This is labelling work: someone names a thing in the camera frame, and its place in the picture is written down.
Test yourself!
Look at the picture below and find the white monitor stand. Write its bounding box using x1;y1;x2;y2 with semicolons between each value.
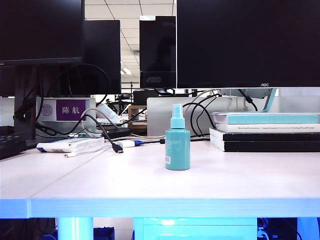
219;87;279;113

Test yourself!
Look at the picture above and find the black keyboard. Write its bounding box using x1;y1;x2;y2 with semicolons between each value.
0;126;28;160

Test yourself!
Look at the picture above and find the round white table leg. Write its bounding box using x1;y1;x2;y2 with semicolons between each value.
56;216;94;240

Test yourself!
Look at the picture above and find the wide black monitor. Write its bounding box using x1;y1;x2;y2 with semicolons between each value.
0;19;122;97

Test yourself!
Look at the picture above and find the purple name sign holder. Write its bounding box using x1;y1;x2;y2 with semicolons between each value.
36;96;97;123

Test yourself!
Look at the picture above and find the white book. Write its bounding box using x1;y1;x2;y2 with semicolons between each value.
214;123;320;133

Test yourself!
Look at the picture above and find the black cable with ferrite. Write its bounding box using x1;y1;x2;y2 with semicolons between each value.
143;101;213;145

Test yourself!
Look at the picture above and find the dark monitor stand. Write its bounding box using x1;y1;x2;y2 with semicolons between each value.
13;65;38;141

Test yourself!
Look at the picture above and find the white table side panel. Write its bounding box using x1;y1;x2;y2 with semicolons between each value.
296;216;320;240

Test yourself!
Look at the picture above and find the white desk partition panel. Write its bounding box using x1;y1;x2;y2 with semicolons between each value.
146;96;248;137

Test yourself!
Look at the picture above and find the wooden box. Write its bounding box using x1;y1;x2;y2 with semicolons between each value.
127;105;148;136

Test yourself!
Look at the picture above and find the black monitor with button row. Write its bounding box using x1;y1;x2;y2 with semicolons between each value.
0;0;85;68

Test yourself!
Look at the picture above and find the white drawer cabinet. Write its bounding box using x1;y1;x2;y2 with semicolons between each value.
133;216;258;240

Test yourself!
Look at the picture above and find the teal book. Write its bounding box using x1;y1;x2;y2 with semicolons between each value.
211;111;320;125

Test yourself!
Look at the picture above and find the black office chair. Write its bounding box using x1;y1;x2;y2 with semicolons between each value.
106;93;132;113

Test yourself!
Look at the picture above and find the black USB cable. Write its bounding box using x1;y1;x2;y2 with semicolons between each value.
34;113;124;155

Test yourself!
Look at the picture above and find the white and blue booklet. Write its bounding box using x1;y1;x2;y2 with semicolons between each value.
36;136;106;153

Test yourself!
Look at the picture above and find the upright black AOC monitor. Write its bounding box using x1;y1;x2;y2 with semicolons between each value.
139;15;177;89

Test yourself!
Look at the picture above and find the large black AOC monitor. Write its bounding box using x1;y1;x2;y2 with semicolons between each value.
176;0;320;89

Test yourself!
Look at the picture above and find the black looped cable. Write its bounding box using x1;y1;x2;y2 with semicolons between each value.
189;94;218;138

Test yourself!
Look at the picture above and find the white tube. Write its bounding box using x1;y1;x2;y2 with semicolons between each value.
95;103;122;123

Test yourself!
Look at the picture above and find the flat black box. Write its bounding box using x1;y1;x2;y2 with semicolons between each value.
101;126;133;140

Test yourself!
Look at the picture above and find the teal spray bottle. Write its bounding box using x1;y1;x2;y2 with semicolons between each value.
164;104;191;171

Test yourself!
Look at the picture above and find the black monitor cable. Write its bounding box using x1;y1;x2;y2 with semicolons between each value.
237;88;259;112

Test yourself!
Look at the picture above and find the white adapter with blue plug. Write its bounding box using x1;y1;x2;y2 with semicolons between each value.
113;139;146;149

